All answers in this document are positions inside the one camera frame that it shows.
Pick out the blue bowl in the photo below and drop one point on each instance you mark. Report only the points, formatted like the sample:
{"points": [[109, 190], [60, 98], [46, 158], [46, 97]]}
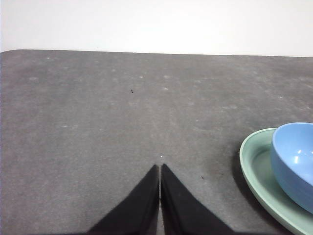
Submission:
{"points": [[293, 176]]}

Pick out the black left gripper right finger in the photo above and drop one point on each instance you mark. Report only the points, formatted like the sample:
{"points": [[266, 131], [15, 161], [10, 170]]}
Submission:
{"points": [[183, 213]]}

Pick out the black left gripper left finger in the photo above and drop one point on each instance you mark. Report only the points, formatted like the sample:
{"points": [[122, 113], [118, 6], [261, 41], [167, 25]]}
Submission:
{"points": [[137, 213]]}

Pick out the green round plate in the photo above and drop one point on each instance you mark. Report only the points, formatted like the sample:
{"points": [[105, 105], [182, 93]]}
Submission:
{"points": [[256, 166]]}

